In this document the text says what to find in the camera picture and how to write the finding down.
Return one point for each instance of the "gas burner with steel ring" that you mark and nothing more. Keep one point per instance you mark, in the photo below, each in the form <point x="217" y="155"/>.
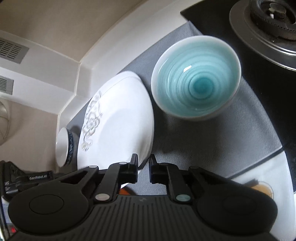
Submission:
<point x="268" y="28"/>

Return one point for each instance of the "brown round plate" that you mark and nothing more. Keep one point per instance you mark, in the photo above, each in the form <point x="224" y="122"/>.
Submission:
<point x="126" y="191"/>

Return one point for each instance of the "blue patterned white bowl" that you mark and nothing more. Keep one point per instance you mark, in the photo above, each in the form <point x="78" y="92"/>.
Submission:
<point x="64" y="147"/>

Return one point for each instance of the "black gas stove top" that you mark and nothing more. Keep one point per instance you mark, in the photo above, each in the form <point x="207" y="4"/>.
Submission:
<point x="273" y="85"/>

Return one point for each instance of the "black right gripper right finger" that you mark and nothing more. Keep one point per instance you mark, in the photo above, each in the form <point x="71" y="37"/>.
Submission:
<point x="189" y="184"/>

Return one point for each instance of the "metal wire strainer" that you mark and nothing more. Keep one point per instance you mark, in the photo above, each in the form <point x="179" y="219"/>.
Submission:
<point x="5" y="120"/>

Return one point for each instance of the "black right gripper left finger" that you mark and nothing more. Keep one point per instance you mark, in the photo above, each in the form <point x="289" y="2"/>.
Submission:
<point x="104" y="184"/>

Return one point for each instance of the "grey wall vent lower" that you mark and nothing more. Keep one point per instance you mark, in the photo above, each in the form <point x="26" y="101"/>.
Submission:
<point x="6" y="85"/>

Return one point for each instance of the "small white floral plate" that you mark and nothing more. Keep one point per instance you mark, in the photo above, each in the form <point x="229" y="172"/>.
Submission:
<point x="118" y="122"/>

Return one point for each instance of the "grey patterned table mat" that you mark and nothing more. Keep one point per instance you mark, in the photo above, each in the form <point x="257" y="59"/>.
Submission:
<point x="235" y="142"/>

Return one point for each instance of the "grey wall vent upper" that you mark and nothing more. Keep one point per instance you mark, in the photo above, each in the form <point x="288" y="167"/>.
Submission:
<point x="12" y="51"/>

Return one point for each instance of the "turquoise glazed ceramic bowl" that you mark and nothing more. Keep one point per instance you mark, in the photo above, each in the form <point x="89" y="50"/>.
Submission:
<point x="196" y="78"/>

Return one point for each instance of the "grey wall vent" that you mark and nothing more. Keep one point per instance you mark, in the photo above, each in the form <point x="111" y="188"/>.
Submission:
<point x="6" y="85"/>
<point x="12" y="51"/>

